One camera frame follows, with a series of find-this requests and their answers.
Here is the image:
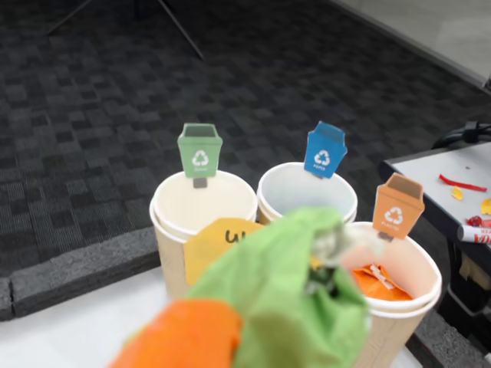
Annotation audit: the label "black cable bundle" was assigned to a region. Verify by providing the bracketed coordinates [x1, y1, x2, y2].
[431, 120, 491, 151]

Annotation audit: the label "yellow handwritten welcome sign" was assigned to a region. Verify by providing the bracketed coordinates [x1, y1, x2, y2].
[183, 217, 266, 286]

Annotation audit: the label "black foam border strip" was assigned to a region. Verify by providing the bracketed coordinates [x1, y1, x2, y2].
[0, 225, 161, 322]
[405, 309, 491, 368]

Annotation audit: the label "black metal stand legs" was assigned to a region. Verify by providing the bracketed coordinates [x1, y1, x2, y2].
[46, 0, 205, 61]

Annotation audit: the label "red plastic strip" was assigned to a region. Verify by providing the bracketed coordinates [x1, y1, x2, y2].
[438, 173, 489, 193]

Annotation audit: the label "ribbed beige paper cup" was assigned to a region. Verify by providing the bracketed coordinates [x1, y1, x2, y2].
[340, 221, 443, 368]
[256, 162, 359, 226]
[149, 170, 259, 301]

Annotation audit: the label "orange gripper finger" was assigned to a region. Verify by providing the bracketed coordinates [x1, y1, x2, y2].
[109, 298, 245, 368]

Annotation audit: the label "white background panel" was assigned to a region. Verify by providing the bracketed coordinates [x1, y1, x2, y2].
[329, 0, 491, 95]

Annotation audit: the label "orange recycling bin flag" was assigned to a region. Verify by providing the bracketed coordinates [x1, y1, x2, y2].
[372, 172, 426, 243]

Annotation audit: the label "black crate under table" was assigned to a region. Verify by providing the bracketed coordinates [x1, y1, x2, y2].
[446, 240, 491, 317]

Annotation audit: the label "green recycling bin flag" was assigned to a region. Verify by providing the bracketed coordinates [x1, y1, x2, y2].
[176, 123, 224, 190]

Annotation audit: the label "grey side table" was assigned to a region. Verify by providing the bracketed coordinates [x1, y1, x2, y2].
[378, 142, 491, 254]

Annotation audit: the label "blue recycling bin flag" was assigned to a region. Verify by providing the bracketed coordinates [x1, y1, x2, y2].
[303, 120, 348, 180]

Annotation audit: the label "orange paper rubbish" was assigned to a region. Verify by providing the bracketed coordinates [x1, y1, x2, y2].
[351, 262, 414, 302]

